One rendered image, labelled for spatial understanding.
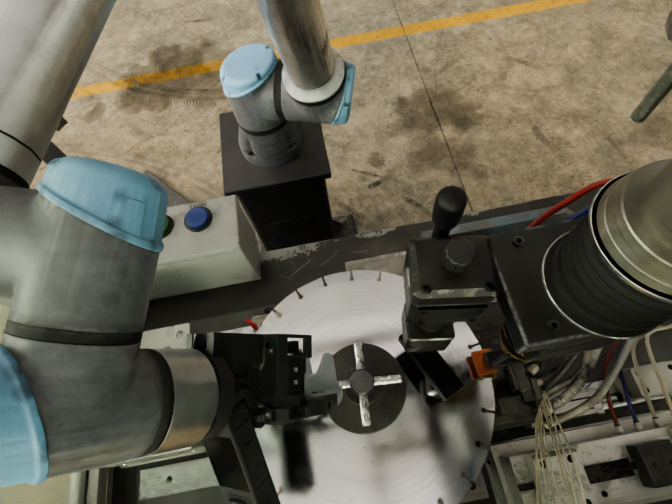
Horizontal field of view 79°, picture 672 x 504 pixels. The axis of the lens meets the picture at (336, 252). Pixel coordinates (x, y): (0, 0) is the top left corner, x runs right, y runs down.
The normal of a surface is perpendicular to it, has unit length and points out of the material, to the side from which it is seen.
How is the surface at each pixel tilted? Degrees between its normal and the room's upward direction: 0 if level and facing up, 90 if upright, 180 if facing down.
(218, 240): 0
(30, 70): 65
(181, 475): 0
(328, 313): 0
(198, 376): 58
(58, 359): 31
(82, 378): 52
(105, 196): 39
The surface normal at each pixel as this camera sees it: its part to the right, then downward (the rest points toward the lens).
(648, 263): -0.77, 0.47
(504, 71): -0.07, -0.43
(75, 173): -0.02, -0.18
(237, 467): -0.50, 0.27
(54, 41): 0.85, -0.03
